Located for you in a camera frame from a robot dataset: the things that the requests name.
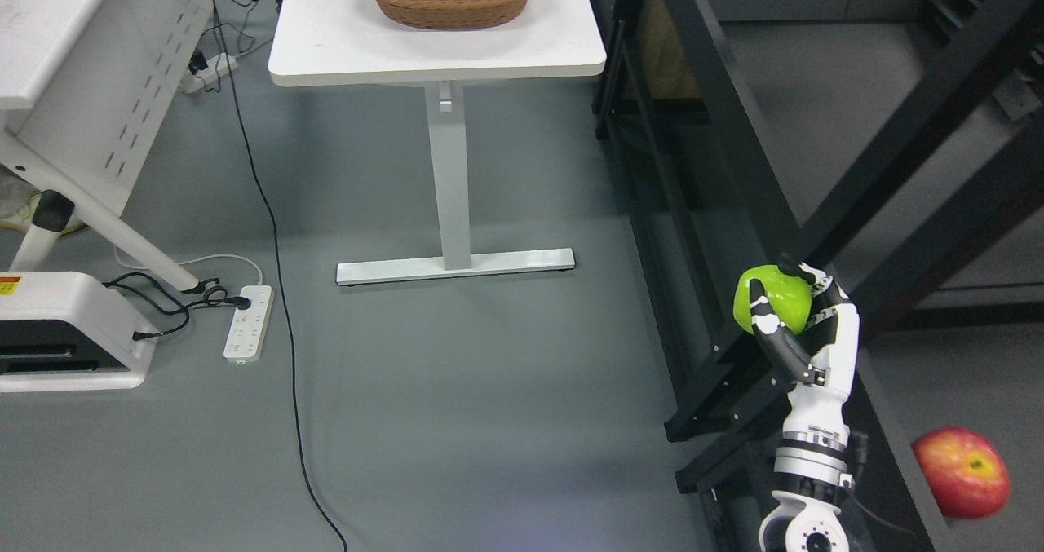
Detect black metal shelf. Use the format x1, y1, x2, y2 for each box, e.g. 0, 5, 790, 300
592, 0, 1042, 551

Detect green apple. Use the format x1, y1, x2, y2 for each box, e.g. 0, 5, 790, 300
733, 263, 812, 335

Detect white power strip far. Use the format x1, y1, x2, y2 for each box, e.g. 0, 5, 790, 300
179, 53, 239, 94

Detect long black floor cable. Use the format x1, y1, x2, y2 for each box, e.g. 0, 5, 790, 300
200, 0, 348, 552

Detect white power strip floor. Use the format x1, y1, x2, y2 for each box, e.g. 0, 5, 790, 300
223, 285, 272, 365

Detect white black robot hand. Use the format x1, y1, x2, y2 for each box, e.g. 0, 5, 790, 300
748, 254, 860, 448

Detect white standing desk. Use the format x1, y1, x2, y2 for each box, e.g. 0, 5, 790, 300
268, 0, 606, 285

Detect white side table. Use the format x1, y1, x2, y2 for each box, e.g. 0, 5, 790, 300
2, 0, 212, 294

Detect white box device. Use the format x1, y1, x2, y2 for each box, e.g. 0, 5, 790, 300
1, 271, 157, 393

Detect red apple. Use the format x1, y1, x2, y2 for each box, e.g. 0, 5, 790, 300
911, 426, 1011, 519

